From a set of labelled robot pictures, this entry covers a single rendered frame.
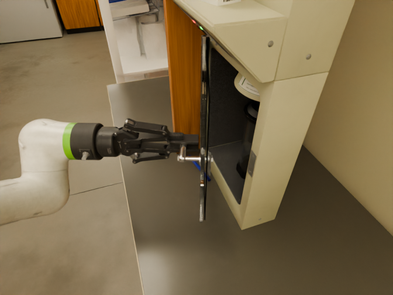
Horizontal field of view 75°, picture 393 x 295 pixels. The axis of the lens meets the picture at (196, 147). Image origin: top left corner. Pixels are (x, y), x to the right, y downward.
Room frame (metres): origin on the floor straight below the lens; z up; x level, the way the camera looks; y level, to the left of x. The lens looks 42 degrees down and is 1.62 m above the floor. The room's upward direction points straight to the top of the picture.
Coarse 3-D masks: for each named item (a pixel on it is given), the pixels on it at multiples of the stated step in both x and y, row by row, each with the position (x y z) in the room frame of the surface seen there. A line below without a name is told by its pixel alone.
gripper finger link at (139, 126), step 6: (132, 120) 0.49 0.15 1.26; (126, 126) 0.47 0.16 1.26; (132, 126) 0.47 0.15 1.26; (138, 126) 0.47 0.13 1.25; (144, 126) 0.47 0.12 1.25; (150, 126) 0.48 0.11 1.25; (156, 126) 0.48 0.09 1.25; (162, 126) 0.49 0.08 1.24; (144, 132) 0.47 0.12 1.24; (150, 132) 0.47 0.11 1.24; (156, 132) 0.47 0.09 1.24; (162, 132) 0.47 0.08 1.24
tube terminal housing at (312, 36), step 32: (256, 0) 0.48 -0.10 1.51; (288, 0) 0.40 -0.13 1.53; (320, 0) 0.40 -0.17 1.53; (352, 0) 0.42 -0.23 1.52; (288, 32) 0.39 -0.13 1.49; (320, 32) 0.41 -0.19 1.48; (288, 64) 0.40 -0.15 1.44; (320, 64) 0.42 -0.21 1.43; (288, 96) 0.40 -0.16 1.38; (256, 128) 0.41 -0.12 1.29; (288, 128) 0.41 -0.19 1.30; (256, 160) 0.39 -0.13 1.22; (288, 160) 0.42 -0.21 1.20; (224, 192) 0.51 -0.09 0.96; (256, 192) 0.40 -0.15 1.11; (256, 224) 0.41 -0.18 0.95
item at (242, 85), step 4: (236, 76) 0.58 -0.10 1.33; (240, 76) 0.55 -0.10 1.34; (236, 80) 0.55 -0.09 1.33; (240, 80) 0.54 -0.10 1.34; (244, 80) 0.52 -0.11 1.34; (236, 84) 0.54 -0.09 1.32; (240, 84) 0.53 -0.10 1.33; (244, 84) 0.52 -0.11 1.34; (248, 84) 0.51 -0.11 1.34; (240, 88) 0.52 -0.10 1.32; (244, 88) 0.51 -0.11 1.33; (248, 88) 0.50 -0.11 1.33; (252, 88) 0.50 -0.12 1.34; (244, 92) 0.51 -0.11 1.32; (248, 92) 0.50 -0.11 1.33; (252, 92) 0.49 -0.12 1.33; (256, 92) 0.49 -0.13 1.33; (248, 96) 0.50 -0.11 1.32; (252, 96) 0.49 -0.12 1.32; (256, 96) 0.49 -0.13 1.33; (256, 100) 0.48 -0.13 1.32
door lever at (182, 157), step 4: (180, 148) 0.45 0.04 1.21; (184, 148) 0.45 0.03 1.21; (180, 152) 0.43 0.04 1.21; (184, 152) 0.43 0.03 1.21; (180, 156) 0.42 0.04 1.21; (184, 156) 0.42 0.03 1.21; (188, 156) 0.42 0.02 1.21; (192, 156) 0.42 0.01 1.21; (196, 156) 0.42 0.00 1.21; (200, 156) 0.42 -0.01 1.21; (180, 160) 0.41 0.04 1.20; (184, 160) 0.41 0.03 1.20; (188, 160) 0.42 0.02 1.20; (192, 160) 0.42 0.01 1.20; (196, 160) 0.42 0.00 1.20; (200, 160) 0.41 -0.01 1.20
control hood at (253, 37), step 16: (176, 0) 0.53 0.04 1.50; (192, 0) 0.48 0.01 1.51; (192, 16) 0.46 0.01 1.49; (208, 16) 0.39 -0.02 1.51; (224, 16) 0.39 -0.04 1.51; (240, 16) 0.39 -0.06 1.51; (256, 16) 0.39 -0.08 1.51; (272, 16) 0.39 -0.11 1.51; (208, 32) 0.45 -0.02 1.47; (224, 32) 0.36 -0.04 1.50; (240, 32) 0.37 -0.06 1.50; (256, 32) 0.37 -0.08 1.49; (272, 32) 0.38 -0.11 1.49; (224, 48) 0.44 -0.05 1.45; (240, 48) 0.37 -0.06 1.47; (256, 48) 0.38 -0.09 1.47; (272, 48) 0.38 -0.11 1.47; (240, 64) 0.43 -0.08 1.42; (256, 64) 0.38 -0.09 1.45; (272, 64) 0.39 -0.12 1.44; (272, 80) 0.39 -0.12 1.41
